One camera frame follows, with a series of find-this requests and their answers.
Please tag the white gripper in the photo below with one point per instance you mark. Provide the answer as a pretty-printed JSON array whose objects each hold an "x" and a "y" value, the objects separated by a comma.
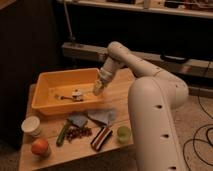
[{"x": 101, "y": 83}]

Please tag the white paper cup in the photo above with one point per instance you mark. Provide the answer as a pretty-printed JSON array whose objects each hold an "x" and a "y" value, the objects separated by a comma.
[{"x": 31, "y": 126}]

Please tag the metal pole with clamp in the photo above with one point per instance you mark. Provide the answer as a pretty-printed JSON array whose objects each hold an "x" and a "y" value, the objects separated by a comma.
[{"x": 71, "y": 35}]

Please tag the small blue sponge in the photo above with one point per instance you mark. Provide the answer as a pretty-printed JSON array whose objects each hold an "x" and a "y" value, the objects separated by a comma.
[{"x": 78, "y": 120}]

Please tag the bunch of dark grapes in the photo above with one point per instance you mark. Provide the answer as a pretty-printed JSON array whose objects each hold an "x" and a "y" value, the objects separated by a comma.
[{"x": 74, "y": 133}]

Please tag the wooden folding table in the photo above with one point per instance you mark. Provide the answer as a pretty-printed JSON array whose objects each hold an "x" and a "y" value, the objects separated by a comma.
[{"x": 115, "y": 97}]

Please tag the grey metal rail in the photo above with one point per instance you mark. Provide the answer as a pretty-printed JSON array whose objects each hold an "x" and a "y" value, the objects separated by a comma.
[{"x": 95, "y": 53}]

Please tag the yellow plastic tray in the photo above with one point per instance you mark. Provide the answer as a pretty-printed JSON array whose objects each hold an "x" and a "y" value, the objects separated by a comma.
[{"x": 64, "y": 83}]

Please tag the green plastic cup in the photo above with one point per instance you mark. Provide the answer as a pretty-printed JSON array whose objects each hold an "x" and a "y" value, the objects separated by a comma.
[{"x": 123, "y": 134}]

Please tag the blue grey cloth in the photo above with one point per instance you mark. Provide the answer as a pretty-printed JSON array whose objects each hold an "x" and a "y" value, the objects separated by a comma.
[{"x": 104, "y": 116}]

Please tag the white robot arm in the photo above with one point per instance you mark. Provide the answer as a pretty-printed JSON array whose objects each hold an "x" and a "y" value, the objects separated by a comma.
[{"x": 151, "y": 99}]

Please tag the green cucumber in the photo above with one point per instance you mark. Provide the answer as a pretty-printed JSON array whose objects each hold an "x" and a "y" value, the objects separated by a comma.
[{"x": 62, "y": 134}]

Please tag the orange tomato on stand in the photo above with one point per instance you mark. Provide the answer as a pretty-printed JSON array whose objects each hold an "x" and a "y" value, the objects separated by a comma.
[{"x": 41, "y": 147}]

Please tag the small fork in tray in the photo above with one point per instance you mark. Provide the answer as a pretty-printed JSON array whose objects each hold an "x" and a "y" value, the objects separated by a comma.
[{"x": 63, "y": 97}]

